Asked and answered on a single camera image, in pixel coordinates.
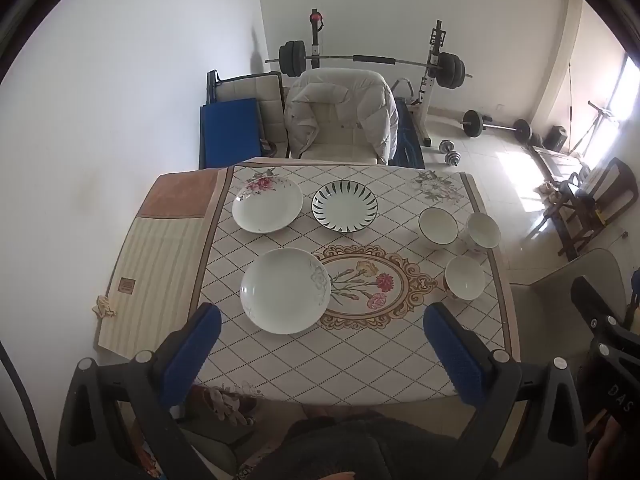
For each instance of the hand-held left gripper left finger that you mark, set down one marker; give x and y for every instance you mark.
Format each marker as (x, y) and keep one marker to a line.
(196, 350)

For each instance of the blue folded mat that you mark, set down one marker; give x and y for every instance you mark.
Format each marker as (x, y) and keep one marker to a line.
(230, 132)

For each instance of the plain white bowl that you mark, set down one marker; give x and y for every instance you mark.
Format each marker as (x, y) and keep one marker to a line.
(465, 278)

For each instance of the short barbell with black plates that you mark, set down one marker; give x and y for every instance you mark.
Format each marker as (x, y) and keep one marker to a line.
(495, 126)

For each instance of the person's dark clothing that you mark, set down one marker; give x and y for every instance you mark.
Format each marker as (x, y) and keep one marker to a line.
(375, 450)

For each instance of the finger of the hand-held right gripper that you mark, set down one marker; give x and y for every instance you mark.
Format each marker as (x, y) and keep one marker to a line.
(590, 300)

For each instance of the beige folding chair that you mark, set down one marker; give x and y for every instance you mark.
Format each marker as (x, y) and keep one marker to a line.
(270, 95)

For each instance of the beige striped brown cloth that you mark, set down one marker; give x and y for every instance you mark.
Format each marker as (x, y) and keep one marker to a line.
(155, 260)

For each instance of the black speaker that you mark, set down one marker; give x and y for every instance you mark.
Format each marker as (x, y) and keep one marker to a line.
(556, 137)

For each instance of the metal folding stand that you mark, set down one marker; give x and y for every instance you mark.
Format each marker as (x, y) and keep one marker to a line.
(595, 125)

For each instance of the blue rimmed white bowl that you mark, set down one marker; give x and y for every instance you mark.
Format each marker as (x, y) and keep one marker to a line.
(483, 231)

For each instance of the crumpled tissue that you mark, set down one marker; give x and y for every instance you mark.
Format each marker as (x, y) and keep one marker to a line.
(103, 306)

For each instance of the white down jacket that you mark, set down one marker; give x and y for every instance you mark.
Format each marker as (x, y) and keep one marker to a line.
(370, 105)

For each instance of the pink floral white plate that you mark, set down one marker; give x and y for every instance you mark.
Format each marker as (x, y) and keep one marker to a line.
(267, 206)

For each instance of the black rimmed white bowl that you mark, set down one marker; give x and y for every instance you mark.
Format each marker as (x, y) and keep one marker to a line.
(438, 228)

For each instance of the floral diamond pattern tablecloth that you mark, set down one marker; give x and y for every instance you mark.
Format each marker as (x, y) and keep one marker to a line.
(360, 350)

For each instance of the dark wooden chair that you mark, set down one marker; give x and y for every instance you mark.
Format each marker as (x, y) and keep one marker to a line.
(590, 200)

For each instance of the grey floral white plate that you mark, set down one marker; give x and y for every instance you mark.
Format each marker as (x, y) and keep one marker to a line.
(284, 291)

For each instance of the cream armchair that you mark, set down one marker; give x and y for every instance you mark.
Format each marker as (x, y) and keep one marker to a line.
(335, 145)

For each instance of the beige crumpled cloth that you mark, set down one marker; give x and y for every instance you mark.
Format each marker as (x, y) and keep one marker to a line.
(227, 405)

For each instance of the blue patterned cloth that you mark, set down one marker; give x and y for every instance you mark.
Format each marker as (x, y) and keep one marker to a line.
(407, 135)

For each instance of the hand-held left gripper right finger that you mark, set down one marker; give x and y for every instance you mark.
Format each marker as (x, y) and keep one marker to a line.
(452, 355)

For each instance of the chrome dumbbell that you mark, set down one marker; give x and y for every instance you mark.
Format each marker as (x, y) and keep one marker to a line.
(450, 152)

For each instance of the black striped white plate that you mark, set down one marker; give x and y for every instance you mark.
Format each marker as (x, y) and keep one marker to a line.
(345, 207)

